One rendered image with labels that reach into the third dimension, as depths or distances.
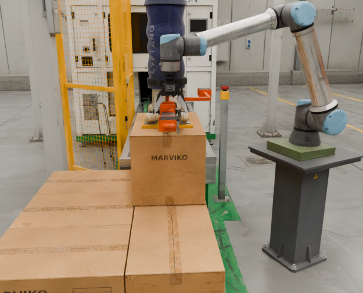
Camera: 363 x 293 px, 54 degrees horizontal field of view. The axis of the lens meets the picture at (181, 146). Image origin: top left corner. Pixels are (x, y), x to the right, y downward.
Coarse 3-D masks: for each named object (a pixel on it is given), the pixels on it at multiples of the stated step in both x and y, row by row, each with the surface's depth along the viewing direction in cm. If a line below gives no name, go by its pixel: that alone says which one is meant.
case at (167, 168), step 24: (192, 120) 220; (144, 144) 187; (168, 144) 188; (192, 144) 189; (144, 168) 191; (168, 168) 192; (192, 168) 192; (144, 192) 195; (168, 192) 196; (192, 192) 197
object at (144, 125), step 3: (144, 114) 230; (144, 117) 219; (144, 120) 212; (156, 120) 209; (144, 123) 203; (147, 123) 202; (150, 123) 202; (153, 123) 202; (156, 123) 202; (141, 126) 200; (144, 126) 200; (147, 126) 200; (150, 126) 200; (153, 126) 200; (156, 126) 200
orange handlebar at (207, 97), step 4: (204, 92) 236; (204, 96) 234; (208, 96) 222; (188, 100) 217; (192, 100) 217; (196, 100) 218; (200, 100) 218; (204, 100) 218; (208, 100) 218; (164, 108) 185; (172, 108) 185; (164, 124) 151; (168, 124) 151; (172, 124) 151; (168, 128) 151
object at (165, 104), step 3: (165, 102) 192; (168, 102) 192; (171, 102) 192; (174, 102) 192; (162, 105) 185; (165, 105) 185; (168, 105) 185; (171, 105) 185; (174, 105) 185; (162, 108) 185; (165, 108) 185; (168, 108) 185; (174, 108) 186; (159, 111) 186; (174, 111) 186; (159, 114) 187
